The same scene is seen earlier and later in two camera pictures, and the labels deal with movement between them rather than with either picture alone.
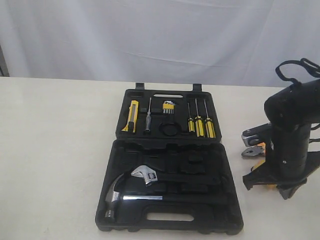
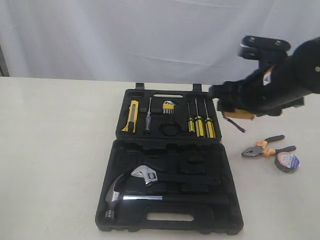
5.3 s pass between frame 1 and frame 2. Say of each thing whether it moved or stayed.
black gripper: moved
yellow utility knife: stayed
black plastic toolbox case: stayed
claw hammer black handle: stayed
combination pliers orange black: stayed
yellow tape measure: moved
